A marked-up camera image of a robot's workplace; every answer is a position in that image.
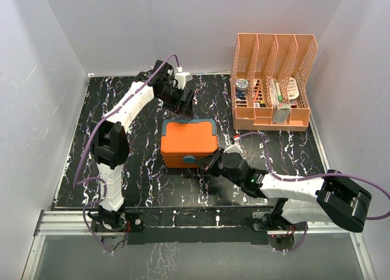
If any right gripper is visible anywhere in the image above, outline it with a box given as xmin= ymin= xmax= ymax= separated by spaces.
xmin=194 ymin=147 xmax=243 ymax=187

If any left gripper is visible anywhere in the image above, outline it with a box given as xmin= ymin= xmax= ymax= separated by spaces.
xmin=157 ymin=85 xmax=194 ymax=120

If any orange medicine box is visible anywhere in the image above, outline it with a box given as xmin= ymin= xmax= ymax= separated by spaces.
xmin=160 ymin=135 xmax=219 ymax=169

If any teal divided tray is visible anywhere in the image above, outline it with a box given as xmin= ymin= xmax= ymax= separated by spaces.
xmin=161 ymin=119 xmax=217 ymax=138

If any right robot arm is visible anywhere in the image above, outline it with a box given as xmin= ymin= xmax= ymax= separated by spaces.
xmin=195 ymin=148 xmax=372 ymax=233

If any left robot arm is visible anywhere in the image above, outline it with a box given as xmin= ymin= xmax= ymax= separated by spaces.
xmin=89 ymin=60 xmax=194 ymax=231

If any blue round tin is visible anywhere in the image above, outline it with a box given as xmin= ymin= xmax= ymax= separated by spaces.
xmin=235 ymin=79 xmax=249 ymax=92

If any peach desk file organizer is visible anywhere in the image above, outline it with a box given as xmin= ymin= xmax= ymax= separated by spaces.
xmin=230 ymin=33 xmax=317 ymax=131

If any white pill blister pack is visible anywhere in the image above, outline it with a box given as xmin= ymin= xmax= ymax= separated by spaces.
xmin=287 ymin=77 xmax=300 ymax=100

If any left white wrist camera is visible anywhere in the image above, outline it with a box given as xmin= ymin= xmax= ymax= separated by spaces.
xmin=174 ymin=66 xmax=193 ymax=89

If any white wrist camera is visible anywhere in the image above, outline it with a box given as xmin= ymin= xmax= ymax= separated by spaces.
xmin=224 ymin=135 xmax=243 ymax=153
xmin=174 ymin=66 xmax=193 ymax=89

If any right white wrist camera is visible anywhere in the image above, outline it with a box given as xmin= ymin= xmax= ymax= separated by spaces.
xmin=224 ymin=135 xmax=243 ymax=153

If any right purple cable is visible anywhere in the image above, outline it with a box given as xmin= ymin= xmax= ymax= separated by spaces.
xmin=233 ymin=132 xmax=390 ymax=253

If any aluminium frame rail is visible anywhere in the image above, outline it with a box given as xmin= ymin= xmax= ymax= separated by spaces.
xmin=23 ymin=211 xmax=376 ymax=279

